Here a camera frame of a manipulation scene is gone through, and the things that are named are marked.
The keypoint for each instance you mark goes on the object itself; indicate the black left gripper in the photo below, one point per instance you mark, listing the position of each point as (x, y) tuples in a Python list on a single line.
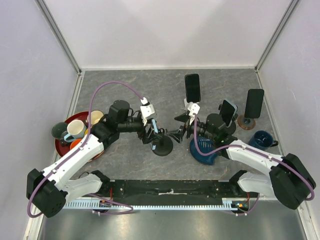
[(149, 137)]

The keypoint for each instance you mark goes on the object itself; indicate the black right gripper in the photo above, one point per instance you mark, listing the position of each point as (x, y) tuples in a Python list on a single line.
[(178, 134)]

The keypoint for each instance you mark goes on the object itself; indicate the black round phone stand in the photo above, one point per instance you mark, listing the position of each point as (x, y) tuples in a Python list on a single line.
[(163, 147)]

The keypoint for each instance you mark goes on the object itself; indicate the light blue phone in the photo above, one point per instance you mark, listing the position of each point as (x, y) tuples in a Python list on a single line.
[(154, 126)]

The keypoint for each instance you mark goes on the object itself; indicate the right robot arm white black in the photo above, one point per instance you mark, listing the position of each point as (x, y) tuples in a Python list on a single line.
[(283, 177)]

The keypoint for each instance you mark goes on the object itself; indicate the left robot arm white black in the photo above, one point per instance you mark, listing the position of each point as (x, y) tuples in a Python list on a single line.
[(50, 189)]

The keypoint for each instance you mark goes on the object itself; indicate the white phone stand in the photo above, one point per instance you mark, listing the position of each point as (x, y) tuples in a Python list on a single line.
[(186, 103)]

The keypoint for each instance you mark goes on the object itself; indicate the black phone on white stand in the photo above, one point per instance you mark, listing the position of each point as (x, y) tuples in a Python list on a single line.
[(192, 88)]

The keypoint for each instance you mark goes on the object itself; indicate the black round stand right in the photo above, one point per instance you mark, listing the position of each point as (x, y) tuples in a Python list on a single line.
[(232, 128)]

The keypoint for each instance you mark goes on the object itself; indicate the wooden round phone stand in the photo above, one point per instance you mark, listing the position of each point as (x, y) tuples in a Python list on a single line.
[(246, 123)]

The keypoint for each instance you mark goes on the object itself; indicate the black phone on wooden stand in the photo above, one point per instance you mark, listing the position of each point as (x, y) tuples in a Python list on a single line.
[(254, 103)]

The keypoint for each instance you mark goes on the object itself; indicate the blue leaf-shaped plate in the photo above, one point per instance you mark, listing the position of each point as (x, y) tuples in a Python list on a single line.
[(205, 146)]

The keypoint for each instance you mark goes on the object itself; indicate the beige mug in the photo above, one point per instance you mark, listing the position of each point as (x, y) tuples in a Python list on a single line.
[(94, 117)]

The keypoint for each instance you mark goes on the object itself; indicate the dark blue mug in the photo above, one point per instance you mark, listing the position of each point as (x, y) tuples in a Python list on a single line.
[(262, 140)]

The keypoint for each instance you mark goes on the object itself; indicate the dark green mug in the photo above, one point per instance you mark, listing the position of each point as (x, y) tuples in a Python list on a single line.
[(59, 130)]

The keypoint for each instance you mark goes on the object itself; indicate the red round tray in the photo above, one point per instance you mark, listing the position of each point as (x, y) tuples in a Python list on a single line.
[(64, 149)]

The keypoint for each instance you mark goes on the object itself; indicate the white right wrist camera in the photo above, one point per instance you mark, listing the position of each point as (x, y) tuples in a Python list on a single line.
[(192, 110)]

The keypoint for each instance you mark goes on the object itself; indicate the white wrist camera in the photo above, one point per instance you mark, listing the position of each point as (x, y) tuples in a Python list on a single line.
[(147, 111), (192, 110)]

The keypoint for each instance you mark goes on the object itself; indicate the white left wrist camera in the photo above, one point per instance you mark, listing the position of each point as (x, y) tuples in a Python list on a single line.
[(147, 111)]

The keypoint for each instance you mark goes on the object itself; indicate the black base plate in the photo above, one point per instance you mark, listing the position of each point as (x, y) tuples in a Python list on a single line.
[(171, 191)]

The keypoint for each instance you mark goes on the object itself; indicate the white mug blue handle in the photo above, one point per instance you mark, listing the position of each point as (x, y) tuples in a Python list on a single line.
[(75, 130)]

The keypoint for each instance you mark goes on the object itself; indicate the light blue cable duct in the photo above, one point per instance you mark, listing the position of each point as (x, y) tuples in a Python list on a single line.
[(89, 203)]

